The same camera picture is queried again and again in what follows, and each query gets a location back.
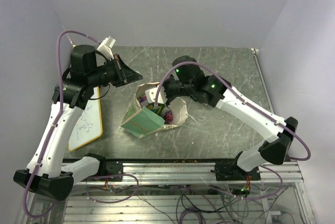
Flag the loose floor cables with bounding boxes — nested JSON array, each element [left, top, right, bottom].
[[86, 179, 288, 224]]

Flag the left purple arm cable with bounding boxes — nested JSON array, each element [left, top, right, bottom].
[[22, 30, 102, 219]]

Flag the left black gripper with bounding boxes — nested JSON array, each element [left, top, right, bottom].
[[88, 53, 143, 87]]

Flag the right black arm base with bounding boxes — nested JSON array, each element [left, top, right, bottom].
[[210, 159, 261, 181]]

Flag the small whiteboard orange frame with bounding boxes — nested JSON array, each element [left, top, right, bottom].
[[68, 100, 103, 152]]

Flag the green white paper bag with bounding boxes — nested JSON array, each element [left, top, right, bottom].
[[121, 82, 188, 138]]

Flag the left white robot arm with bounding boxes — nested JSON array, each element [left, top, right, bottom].
[[13, 44, 143, 201]]

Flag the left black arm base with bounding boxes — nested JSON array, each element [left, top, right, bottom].
[[84, 159, 124, 182]]

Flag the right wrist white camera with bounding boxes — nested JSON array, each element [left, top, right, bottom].
[[144, 87, 168, 104]]

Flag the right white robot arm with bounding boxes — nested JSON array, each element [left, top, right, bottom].
[[163, 55, 298, 180]]

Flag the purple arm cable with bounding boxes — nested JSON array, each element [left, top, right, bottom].
[[22, 30, 102, 219], [154, 61, 311, 161]]

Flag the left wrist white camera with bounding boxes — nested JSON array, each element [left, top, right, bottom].
[[97, 36, 116, 60]]

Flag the pink magenta snack packet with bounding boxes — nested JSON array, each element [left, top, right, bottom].
[[162, 110, 173, 125]]

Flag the wrist white camera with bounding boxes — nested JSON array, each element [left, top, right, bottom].
[[97, 36, 116, 60], [144, 87, 168, 104]]

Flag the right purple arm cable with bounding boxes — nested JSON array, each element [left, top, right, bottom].
[[154, 61, 311, 161]]

